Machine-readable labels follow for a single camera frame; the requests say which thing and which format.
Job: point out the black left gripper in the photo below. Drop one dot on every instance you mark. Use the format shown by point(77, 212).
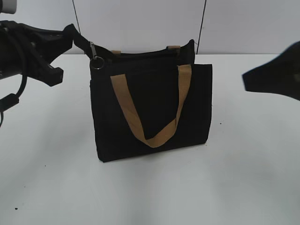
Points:
point(25, 50)

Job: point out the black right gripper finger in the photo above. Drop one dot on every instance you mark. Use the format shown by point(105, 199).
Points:
point(279, 76)

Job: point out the black bag with tan handles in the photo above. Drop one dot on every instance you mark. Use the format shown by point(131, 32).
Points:
point(149, 102)

